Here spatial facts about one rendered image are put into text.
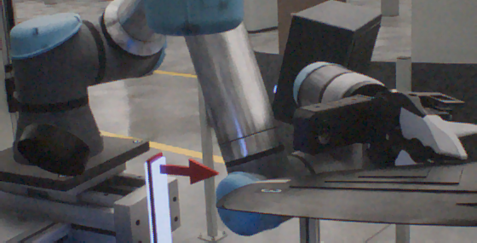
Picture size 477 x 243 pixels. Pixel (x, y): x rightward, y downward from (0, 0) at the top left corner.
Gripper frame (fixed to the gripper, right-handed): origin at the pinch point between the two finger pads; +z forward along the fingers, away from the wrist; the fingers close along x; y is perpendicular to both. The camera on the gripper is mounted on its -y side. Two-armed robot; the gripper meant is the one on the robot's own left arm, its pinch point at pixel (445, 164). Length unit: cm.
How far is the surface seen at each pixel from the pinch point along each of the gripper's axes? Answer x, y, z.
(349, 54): -2, 15, -52
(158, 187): 4.1, -23.6, -8.5
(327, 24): -7, 11, -54
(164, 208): 6.4, -22.9, -9.1
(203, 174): 2.3, -20.0, -6.1
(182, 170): 2.2, -21.7, -7.3
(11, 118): 46, -47, -212
